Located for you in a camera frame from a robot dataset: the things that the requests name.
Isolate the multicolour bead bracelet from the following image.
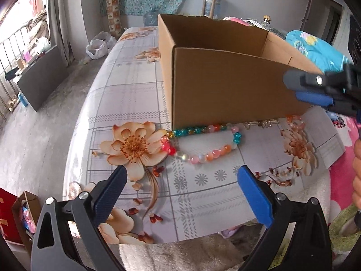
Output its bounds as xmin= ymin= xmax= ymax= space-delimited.
xmin=160 ymin=123 xmax=243 ymax=166

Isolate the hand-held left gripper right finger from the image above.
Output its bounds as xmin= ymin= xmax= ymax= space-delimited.
xmin=237 ymin=164 xmax=333 ymax=271

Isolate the floral tablecloth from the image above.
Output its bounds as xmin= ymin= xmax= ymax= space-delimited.
xmin=62 ymin=26 xmax=346 ymax=245

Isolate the red box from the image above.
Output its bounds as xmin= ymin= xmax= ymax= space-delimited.
xmin=0 ymin=188 xmax=24 ymax=245

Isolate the grey door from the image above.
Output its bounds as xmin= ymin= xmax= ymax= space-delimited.
xmin=310 ymin=0 xmax=343 ymax=44

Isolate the green fuzzy cloth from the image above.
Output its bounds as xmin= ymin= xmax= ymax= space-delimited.
xmin=329 ymin=203 xmax=361 ymax=256

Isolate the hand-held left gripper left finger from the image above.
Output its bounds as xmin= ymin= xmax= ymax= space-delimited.
xmin=30 ymin=164 xmax=128 ymax=271

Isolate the grey patterned cloth bundle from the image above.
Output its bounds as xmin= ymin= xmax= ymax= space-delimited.
xmin=244 ymin=15 xmax=291 ymax=38

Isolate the wooden chair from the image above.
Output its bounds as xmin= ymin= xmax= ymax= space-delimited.
xmin=199 ymin=0 xmax=223 ymax=17

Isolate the dark grey board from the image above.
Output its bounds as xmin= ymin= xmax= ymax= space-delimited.
xmin=13 ymin=44 xmax=69 ymax=111

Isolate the blue printed quilt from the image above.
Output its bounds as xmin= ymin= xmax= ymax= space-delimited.
xmin=285 ymin=30 xmax=353 ymax=72

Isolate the person's right hand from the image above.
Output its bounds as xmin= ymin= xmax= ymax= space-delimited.
xmin=352 ymin=144 xmax=361 ymax=204

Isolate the brown cardboard box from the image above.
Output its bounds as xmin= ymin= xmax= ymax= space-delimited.
xmin=157 ymin=14 xmax=325 ymax=130

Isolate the white fluffy blanket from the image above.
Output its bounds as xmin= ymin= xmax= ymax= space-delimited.
xmin=118 ymin=169 xmax=332 ymax=271

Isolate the blue plastic bundle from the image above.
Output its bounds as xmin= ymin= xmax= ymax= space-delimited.
xmin=205 ymin=0 xmax=218 ymax=17

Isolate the blue water jug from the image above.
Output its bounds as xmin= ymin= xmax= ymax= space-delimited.
xmin=144 ymin=7 xmax=160 ymax=27

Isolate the small open cardboard box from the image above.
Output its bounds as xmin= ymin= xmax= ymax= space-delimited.
xmin=11 ymin=190 xmax=40 ymax=255

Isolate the white plastic bag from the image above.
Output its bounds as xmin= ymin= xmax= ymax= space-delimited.
xmin=85 ymin=31 xmax=117 ymax=60

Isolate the checked patterned tall box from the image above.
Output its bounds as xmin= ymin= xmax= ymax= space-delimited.
xmin=105 ymin=0 xmax=124 ymax=36

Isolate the grey curtain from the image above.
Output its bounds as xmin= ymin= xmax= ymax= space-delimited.
xmin=48 ymin=0 xmax=74 ymax=65

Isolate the metal railing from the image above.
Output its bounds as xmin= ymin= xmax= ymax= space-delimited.
xmin=0 ymin=20 xmax=50 ymax=125

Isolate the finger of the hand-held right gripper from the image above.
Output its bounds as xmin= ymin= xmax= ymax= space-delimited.
xmin=295 ymin=89 xmax=361 ymax=117
xmin=283 ymin=63 xmax=361 ymax=93

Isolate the pink floral quilt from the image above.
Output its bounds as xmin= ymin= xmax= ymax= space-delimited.
xmin=327 ymin=110 xmax=361 ymax=212

